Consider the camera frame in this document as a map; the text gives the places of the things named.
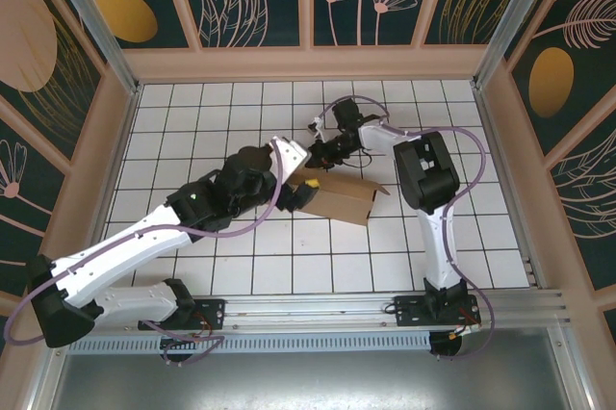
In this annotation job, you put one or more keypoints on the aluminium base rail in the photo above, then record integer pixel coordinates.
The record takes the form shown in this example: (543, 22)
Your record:
(313, 309)

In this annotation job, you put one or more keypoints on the grey metal sheet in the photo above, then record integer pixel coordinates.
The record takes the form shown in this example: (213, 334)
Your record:
(313, 381)

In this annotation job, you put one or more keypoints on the aluminium side rail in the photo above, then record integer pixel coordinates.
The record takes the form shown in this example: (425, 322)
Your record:
(503, 179)

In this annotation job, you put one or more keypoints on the aluminium frame post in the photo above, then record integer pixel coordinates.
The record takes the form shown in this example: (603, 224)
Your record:
(96, 20)
(506, 20)

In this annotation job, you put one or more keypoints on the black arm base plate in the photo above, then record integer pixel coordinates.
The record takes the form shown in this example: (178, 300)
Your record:
(214, 309)
(409, 309)

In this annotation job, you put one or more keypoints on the brown cardboard box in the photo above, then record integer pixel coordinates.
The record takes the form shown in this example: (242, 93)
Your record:
(346, 198)

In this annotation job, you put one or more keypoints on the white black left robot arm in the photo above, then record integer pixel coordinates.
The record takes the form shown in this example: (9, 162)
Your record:
(125, 246)

